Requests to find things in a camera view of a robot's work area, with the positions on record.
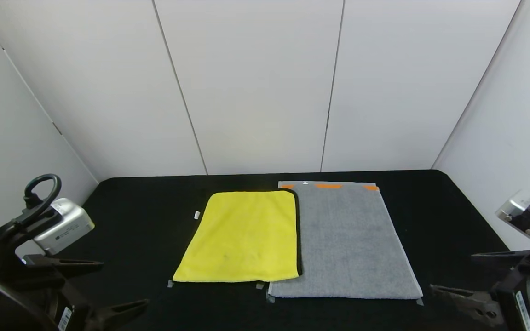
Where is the yellow microfiber towel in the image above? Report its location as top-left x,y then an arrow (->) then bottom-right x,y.
173,190 -> 303,282

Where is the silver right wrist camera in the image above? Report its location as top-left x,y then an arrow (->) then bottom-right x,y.
496,193 -> 530,243

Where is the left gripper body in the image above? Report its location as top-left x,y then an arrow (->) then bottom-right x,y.
0,264 -> 92,331

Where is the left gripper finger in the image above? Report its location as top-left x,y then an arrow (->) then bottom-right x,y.
23,254 -> 104,279
88,298 -> 150,331

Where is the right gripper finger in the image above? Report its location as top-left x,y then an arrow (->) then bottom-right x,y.
471,249 -> 530,269
429,284 -> 506,328

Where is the grey towel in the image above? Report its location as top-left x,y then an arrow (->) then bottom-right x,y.
268,181 -> 423,299

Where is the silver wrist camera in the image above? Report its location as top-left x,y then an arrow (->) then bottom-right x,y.
33,198 -> 95,256
496,193 -> 530,243

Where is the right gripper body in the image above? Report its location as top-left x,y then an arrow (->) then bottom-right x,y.
496,246 -> 530,331

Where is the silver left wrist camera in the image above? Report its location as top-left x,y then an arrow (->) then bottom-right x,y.
33,198 -> 95,256

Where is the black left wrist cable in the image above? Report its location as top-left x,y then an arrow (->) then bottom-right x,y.
0,174 -> 62,331

